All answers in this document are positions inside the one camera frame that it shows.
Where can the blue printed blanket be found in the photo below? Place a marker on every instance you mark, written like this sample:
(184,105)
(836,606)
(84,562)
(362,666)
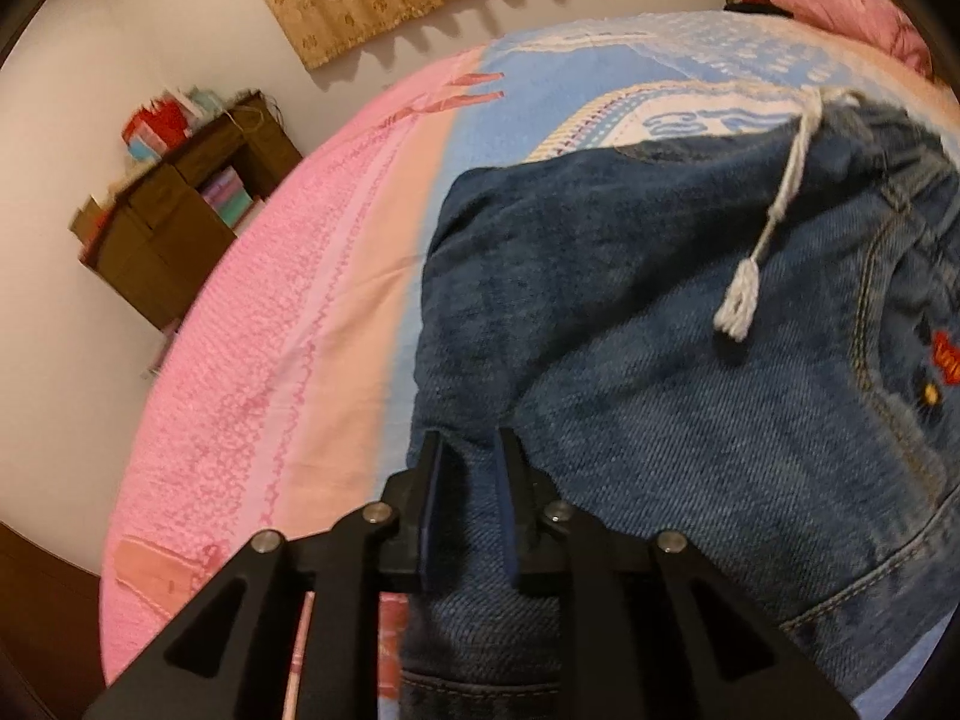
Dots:
(540,97)

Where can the brown wooden cabinet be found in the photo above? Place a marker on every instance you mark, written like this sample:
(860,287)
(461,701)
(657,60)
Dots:
(165,240)

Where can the blue denim pants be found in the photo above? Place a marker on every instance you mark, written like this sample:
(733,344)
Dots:
(600,315)

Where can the red box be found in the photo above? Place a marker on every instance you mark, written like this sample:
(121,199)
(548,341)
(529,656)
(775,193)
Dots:
(156,127)

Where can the brown wooden bed frame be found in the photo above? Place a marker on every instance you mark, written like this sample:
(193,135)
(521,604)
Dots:
(45,615)

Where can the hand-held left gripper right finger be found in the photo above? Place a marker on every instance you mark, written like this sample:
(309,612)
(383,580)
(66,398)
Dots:
(508,517)

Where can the stack of pastel books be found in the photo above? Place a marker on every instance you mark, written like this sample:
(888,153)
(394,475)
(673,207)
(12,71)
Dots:
(226,196)

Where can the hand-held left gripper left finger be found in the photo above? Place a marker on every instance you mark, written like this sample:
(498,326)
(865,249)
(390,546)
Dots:
(431,517)

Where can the pink pillow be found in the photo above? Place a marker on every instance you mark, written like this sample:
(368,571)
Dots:
(847,11)

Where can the pink bed sheet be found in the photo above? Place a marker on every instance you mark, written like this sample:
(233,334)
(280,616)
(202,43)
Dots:
(300,315)

